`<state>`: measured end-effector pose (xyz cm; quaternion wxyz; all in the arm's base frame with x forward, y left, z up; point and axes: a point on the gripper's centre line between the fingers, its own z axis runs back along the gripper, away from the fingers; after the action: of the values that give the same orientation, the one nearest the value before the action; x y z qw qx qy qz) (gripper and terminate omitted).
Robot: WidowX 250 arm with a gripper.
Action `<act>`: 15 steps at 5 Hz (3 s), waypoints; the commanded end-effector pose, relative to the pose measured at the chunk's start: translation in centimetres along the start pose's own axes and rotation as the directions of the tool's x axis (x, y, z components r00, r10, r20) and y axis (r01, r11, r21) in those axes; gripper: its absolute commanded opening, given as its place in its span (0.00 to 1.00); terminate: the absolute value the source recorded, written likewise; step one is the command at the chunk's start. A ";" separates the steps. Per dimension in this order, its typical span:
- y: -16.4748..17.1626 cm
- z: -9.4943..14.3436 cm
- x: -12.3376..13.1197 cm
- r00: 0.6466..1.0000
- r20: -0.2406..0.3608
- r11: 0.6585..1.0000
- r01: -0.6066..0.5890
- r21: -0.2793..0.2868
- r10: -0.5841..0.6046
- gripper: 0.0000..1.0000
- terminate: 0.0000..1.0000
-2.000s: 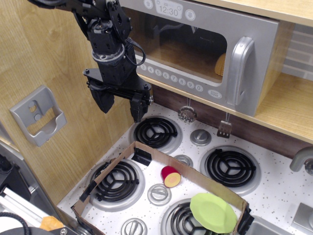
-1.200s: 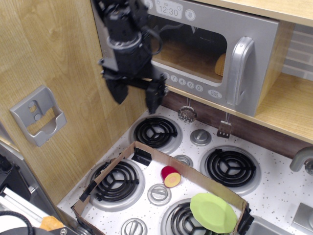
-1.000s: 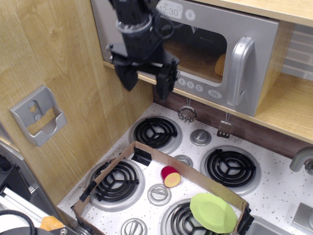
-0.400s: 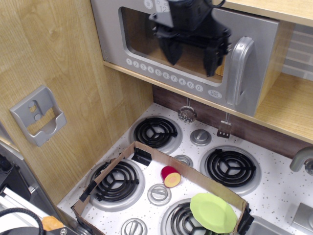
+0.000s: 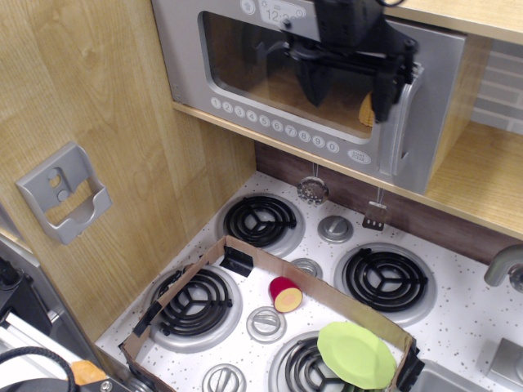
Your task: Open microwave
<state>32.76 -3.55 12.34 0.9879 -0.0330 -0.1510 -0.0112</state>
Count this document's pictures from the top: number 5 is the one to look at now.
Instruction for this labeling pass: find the red yellow toy fruit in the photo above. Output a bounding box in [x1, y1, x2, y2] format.
[269, 276, 303, 313]

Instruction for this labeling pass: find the stove burner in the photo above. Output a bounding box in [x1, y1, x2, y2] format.
[267, 331, 363, 392]
[215, 193, 306, 258]
[150, 265, 243, 354]
[333, 243, 437, 327]

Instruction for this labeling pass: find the grey toy sink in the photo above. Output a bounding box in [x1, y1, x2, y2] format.
[411, 338, 522, 391]

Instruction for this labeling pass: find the front right stove burner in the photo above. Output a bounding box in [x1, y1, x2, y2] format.
[267, 331, 363, 392]

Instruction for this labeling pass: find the grey front stove knob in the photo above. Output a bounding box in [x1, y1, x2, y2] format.
[202, 363, 247, 392]

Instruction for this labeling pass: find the grey back stove knob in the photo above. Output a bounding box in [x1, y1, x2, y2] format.
[317, 216, 354, 243]

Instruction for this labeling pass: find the orange object bottom left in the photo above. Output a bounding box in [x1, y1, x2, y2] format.
[70, 360, 107, 385]

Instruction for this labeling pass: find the grey stove knob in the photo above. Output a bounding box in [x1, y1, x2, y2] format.
[317, 216, 354, 243]
[291, 258, 323, 279]
[202, 363, 247, 392]
[246, 306, 287, 344]

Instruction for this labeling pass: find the back right stove burner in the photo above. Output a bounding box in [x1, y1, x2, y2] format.
[333, 243, 437, 327]

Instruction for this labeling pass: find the grey wall phone holder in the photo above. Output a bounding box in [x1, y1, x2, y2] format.
[16, 142, 112, 245]

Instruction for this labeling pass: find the yellow toy corn cob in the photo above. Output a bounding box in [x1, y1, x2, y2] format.
[358, 92, 374, 127]

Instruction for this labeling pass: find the back left stove burner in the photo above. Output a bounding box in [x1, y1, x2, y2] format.
[215, 193, 306, 258]

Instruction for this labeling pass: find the grey toy microwave door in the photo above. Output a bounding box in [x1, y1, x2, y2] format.
[153, 1, 467, 194]

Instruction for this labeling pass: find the front left stove burner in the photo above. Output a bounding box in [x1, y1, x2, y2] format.
[150, 265, 243, 354]

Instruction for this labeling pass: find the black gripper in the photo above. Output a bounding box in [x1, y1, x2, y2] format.
[281, 1, 418, 123]

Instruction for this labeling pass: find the green toy plate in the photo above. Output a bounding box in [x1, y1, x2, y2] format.
[317, 322, 396, 390]

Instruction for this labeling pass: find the grey centre stove knob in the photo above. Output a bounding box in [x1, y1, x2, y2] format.
[246, 306, 287, 344]

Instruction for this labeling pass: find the grey toy faucet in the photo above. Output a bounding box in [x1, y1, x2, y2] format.
[484, 245, 522, 293]

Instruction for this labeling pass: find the cardboard barrier frame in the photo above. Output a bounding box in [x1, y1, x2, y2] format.
[120, 236, 424, 391]

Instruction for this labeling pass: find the grey middle stove knob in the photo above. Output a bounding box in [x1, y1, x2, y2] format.
[291, 258, 323, 279]

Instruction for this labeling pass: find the black cable bottom left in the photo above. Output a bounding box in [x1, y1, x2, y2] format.
[0, 345, 78, 392]

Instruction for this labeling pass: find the hanging silver spatula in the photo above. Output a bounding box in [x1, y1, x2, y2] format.
[362, 188, 387, 231]

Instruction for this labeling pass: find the wooden shelf unit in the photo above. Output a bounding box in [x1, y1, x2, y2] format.
[172, 1, 522, 239]

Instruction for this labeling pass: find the hanging silver strainer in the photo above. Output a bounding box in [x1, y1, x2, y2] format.
[297, 163, 329, 206]

